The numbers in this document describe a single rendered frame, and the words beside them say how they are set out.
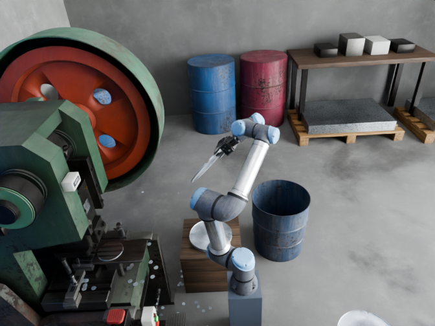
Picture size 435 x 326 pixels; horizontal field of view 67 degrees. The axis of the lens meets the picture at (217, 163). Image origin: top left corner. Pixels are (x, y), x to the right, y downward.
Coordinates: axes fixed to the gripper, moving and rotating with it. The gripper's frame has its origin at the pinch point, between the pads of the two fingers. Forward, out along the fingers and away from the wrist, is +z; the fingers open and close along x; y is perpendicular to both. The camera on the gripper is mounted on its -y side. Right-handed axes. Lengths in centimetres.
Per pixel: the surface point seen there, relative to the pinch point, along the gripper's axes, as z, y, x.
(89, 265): 49, 70, -11
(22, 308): 67, 95, -19
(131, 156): 21.0, 25.9, -32.6
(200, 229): 60, -4, 35
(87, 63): -7, 29, -73
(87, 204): 27, 60, -31
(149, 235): 51, 34, 5
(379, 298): 0, -10, 147
